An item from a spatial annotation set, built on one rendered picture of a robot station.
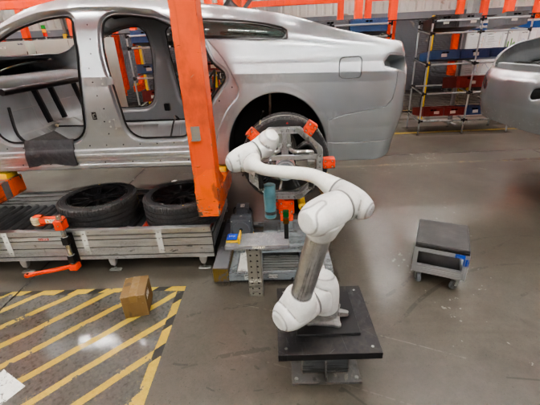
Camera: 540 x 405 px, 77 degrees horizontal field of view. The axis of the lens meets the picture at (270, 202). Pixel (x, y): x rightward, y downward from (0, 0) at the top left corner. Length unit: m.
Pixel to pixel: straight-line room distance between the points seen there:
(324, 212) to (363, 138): 1.75
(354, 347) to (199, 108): 1.65
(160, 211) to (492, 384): 2.41
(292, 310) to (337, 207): 0.59
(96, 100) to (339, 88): 1.91
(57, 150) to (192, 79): 1.56
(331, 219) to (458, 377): 1.31
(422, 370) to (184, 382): 1.30
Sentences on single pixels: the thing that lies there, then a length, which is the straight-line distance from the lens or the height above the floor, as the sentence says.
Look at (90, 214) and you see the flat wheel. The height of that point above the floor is 0.47.
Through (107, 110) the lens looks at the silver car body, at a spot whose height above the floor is 1.23.
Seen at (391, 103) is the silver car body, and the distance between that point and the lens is 2.93.
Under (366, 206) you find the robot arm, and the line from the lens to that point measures 1.35.
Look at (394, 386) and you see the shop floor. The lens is 2.12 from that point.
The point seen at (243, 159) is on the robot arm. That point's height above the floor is 1.17.
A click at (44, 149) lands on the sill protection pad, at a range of 3.49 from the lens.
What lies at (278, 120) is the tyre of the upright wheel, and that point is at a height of 1.16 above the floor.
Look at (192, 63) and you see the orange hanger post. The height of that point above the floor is 1.57.
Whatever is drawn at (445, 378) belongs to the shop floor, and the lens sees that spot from 2.24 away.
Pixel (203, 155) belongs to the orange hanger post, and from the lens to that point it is 2.38.
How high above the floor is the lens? 1.65
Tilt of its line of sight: 25 degrees down
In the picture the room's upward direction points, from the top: 3 degrees counter-clockwise
